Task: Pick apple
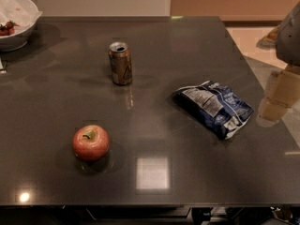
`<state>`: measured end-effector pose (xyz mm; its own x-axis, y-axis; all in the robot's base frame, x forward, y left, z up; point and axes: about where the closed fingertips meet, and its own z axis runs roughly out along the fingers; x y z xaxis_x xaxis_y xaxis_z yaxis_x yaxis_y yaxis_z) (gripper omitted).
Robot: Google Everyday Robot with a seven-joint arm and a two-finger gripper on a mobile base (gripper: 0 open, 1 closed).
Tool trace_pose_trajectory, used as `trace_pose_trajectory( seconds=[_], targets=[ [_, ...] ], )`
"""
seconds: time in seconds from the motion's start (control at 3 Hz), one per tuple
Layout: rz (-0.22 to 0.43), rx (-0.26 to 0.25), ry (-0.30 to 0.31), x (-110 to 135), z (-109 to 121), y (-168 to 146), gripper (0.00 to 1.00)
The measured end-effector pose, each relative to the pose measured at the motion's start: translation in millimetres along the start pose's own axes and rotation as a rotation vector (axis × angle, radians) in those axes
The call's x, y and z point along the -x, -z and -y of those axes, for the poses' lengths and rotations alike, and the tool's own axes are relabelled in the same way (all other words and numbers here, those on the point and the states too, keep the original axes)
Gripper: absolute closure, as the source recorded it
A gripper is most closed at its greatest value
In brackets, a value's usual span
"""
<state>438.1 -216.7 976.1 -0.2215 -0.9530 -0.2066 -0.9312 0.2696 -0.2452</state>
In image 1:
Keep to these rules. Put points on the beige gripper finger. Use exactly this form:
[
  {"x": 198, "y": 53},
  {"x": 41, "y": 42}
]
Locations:
[{"x": 282, "y": 91}]

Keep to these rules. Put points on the red apple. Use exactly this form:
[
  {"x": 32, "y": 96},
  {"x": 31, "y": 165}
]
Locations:
[{"x": 90, "y": 143}]

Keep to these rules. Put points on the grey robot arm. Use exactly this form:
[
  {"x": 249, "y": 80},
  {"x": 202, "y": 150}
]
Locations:
[{"x": 288, "y": 39}]

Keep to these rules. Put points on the blue chip bag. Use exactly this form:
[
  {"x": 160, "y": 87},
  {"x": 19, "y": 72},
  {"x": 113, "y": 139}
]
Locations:
[{"x": 216, "y": 106}]

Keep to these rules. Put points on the brown soda can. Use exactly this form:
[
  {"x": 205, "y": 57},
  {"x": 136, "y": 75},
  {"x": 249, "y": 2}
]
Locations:
[{"x": 120, "y": 61}]

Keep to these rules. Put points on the white napkin in bowl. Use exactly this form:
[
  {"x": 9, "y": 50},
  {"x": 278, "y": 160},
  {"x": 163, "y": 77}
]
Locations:
[{"x": 22, "y": 12}]

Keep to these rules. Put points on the red strawberries in bowl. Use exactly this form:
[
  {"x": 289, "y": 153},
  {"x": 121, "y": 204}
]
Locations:
[{"x": 7, "y": 29}]

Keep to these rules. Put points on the white bowl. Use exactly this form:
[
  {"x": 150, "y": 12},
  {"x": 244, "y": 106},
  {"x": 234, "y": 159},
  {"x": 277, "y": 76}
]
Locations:
[{"x": 18, "y": 39}]

